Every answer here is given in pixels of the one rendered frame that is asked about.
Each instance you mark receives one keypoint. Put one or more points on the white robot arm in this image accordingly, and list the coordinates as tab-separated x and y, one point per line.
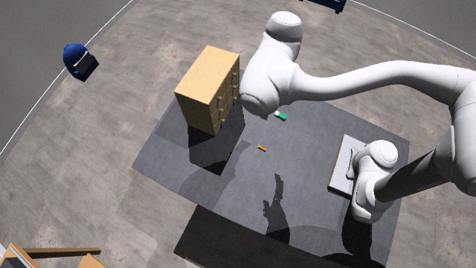
270	80

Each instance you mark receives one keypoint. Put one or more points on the brown wooden drawer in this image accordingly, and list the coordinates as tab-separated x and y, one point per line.
232	86
221	120
219	109
231	74
217	97
233	97

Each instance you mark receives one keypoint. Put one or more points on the small wooden chest of drawers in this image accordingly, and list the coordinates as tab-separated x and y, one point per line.
200	84

